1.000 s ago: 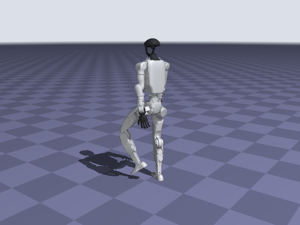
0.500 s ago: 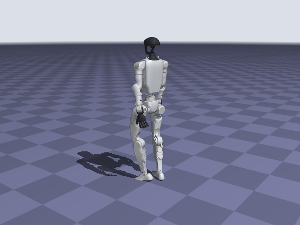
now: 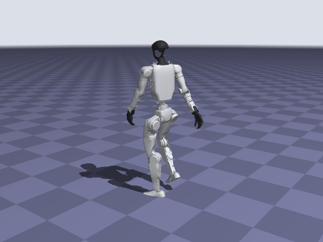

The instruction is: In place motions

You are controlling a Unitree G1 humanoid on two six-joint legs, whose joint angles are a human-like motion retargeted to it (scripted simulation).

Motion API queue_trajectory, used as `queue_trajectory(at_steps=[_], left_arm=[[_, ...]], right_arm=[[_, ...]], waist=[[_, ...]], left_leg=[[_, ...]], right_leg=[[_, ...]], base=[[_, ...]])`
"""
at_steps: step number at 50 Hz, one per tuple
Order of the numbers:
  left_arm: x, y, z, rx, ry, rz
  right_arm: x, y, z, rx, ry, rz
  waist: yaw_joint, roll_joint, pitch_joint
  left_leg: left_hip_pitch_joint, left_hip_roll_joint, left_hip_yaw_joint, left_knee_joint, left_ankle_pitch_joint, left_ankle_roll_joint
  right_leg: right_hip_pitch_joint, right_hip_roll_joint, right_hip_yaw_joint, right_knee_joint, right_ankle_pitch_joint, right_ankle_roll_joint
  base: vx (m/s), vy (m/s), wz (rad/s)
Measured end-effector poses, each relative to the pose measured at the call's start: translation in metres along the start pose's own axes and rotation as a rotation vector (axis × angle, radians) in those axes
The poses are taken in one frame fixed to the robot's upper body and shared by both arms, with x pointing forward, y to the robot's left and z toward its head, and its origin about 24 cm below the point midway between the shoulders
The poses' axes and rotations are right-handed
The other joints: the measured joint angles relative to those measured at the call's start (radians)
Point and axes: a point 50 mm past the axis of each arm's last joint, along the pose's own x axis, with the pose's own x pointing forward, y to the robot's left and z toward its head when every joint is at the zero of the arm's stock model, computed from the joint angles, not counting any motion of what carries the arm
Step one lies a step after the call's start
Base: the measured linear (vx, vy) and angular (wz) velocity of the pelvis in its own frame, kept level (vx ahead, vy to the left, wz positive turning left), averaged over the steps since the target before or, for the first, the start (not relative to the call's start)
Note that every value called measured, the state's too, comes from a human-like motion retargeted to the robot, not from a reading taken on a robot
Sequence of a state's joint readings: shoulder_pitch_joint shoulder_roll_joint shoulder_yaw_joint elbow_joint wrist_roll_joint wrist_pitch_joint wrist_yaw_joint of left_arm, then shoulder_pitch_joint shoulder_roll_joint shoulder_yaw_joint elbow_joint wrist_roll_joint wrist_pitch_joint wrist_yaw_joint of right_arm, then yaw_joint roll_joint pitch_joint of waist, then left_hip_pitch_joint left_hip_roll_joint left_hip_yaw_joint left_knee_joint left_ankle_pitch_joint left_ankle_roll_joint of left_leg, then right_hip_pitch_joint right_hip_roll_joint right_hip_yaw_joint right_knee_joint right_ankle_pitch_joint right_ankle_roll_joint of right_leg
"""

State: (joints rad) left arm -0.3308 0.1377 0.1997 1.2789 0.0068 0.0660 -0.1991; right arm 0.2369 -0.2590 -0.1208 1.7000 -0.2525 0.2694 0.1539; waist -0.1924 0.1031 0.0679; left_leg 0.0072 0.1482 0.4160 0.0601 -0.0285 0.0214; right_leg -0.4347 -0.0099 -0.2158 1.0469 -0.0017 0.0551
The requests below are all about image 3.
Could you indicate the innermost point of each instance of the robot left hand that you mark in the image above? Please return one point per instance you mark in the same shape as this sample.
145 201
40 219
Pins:
129 117

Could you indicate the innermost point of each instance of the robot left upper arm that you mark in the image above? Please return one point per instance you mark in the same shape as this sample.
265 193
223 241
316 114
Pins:
145 72

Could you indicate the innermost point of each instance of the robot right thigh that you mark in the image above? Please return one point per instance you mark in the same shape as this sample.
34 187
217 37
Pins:
164 129

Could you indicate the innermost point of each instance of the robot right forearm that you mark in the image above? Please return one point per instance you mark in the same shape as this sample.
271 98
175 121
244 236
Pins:
189 101

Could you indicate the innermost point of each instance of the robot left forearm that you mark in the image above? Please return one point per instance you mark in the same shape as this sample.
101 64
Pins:
135 101

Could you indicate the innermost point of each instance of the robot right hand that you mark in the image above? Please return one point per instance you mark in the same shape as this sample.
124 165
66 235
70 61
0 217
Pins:
198 118

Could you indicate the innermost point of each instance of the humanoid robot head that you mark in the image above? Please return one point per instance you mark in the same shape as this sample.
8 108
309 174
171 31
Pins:
161 46

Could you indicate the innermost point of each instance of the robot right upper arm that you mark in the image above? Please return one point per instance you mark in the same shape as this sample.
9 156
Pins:
180 80

